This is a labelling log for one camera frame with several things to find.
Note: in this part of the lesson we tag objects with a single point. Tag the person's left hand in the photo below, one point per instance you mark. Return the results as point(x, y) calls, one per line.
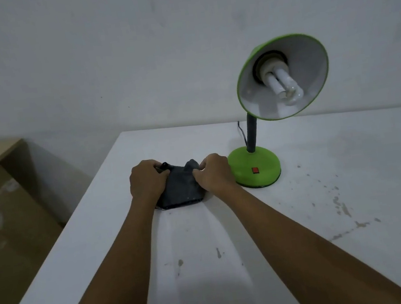
point(147, 183)

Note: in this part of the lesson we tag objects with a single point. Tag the person's right hand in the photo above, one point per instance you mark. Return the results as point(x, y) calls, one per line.
point(214, 174)

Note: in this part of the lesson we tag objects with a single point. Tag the dark grey cloth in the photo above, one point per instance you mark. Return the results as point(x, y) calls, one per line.
point(183, 189)

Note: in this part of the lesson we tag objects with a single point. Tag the green table lamp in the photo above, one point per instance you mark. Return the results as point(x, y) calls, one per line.
point(258, 168)

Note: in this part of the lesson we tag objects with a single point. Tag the person's left forearm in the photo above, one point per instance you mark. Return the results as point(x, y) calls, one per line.
point(111, 281)

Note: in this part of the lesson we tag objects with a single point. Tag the person's right forearm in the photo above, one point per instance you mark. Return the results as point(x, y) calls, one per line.
point(304, 254)

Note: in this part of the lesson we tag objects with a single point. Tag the white fluorescent light bulb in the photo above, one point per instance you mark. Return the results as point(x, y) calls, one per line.
point(281, 81)

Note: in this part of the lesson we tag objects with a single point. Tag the light wooden cabinet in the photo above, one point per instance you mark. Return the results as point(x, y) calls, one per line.
point(9, 221)

